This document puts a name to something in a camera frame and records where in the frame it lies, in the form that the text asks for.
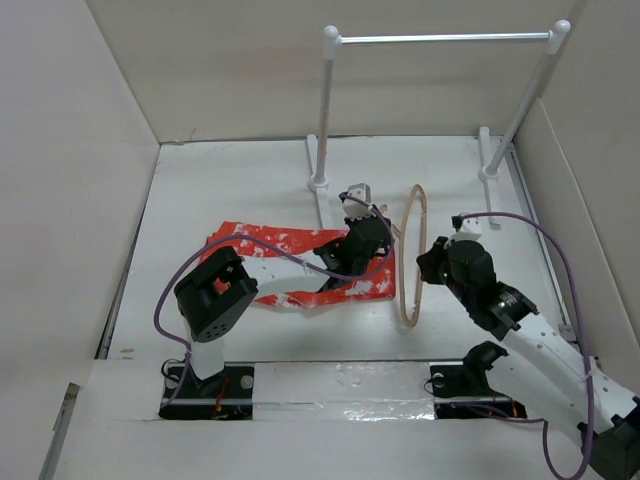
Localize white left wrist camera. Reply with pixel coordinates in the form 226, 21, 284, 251
339, 182, 374, 223

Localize orange white tie-dye trousers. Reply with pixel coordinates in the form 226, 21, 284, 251
207, 221, 396, 309

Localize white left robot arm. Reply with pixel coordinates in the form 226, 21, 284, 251
174, 216, 394, 397

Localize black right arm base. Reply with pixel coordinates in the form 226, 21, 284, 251
423, 341, 528, 421

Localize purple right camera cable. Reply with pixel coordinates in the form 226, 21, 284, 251
452, 212, 596, 480

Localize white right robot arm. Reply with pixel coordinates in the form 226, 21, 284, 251
417, 237, 639, 479

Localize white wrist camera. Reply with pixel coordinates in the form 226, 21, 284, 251
339, 182, 374, 223
448, 214, 482, 245

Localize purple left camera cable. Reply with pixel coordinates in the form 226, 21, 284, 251
155, 192, 396, 406

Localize white clothes rack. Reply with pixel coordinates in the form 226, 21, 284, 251
305, 20, 572, 231

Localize beige plastic hanger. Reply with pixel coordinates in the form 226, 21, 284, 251
378, 184, 429, 335

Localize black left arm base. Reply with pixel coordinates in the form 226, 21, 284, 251
158, 359, 255, 421

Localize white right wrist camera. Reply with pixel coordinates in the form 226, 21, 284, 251
448, 214, 482, 245

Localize purple camera cable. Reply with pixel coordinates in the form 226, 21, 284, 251
452, 212, 596, 480
155, 192, 396, 406

